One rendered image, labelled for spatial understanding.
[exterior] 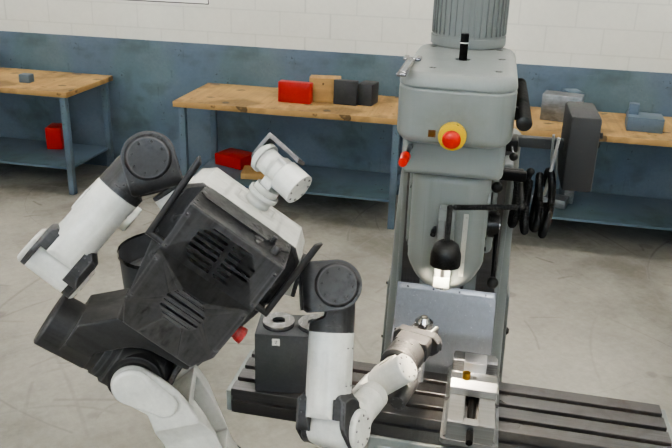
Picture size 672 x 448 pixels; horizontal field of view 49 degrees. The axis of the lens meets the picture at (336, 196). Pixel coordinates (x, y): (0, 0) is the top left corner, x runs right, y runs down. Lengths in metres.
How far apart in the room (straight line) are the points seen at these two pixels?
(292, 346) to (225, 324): 0.74
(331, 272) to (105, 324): 0.45
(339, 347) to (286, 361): 0.67
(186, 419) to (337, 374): 0.34
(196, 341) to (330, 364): 0.26
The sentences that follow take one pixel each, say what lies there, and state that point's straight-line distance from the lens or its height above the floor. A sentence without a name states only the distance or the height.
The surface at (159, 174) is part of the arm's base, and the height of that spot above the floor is 1.75.
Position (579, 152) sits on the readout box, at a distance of 2.08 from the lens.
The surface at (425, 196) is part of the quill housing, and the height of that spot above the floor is 1.56.
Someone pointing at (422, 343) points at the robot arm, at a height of 1.24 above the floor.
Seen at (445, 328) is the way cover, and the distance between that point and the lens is 2.41.
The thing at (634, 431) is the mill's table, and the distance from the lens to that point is 2.20.
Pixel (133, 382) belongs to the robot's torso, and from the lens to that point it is 1.54.
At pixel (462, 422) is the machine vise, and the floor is 1.01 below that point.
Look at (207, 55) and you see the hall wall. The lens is 6.52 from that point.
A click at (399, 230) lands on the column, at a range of 2.37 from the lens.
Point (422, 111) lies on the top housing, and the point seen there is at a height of 1.81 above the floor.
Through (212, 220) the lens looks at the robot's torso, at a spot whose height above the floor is 1.71.
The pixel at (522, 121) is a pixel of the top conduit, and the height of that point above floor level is 1.80.
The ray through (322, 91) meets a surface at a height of 0.97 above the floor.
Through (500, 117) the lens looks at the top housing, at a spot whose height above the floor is 1.81.
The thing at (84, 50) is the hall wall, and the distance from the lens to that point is 7.04.
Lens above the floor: 2.18
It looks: 20 degrees down
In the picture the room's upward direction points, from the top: 2 degrees clockwise
